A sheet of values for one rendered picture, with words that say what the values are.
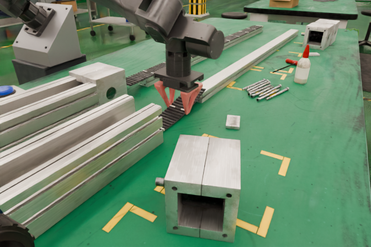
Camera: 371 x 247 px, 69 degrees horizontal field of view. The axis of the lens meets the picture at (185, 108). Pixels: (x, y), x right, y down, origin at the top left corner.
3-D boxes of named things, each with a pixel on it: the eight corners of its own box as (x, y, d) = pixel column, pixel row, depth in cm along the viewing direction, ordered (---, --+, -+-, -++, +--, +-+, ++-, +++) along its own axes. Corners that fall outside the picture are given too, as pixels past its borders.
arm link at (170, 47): (176, 17, 60) (159, 21, 56) (201, 21, 56) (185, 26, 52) (176, 48, 63) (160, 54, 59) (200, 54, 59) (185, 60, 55)
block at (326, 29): (303, 42, 129) (307, 21, 124) (328, 46, 123) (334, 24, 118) (296, 46, 122) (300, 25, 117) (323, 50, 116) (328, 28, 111)
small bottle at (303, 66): (291, 81, 84) (298, 43, 79) (299, 79, 86) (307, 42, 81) (301, 85, 82) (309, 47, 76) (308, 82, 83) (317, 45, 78)
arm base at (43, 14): (42, 7, 105) (26, 32, 102) (25, -8, 97) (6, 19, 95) (56, 10, 101) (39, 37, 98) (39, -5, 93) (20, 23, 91)
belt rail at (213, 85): (290, 35, 143) (291, 28, 141) (297, 35, 141) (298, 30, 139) (189, 99, 73) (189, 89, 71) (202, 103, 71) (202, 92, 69)
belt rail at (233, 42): (255, 30, 152) (256, 25, 151) (262, 31, 150) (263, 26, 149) (138, 84, 82) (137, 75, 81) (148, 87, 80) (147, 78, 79)
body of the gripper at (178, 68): (189, 90, 58) (190, 57, 54) (152, 80, 62) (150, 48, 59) (204, 80, 62) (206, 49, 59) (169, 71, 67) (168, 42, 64)
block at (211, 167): (166, 179, 45) (164, 132, 41) (234, 188, 44) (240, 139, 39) (149, 230, 37) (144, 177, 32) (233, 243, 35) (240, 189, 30)
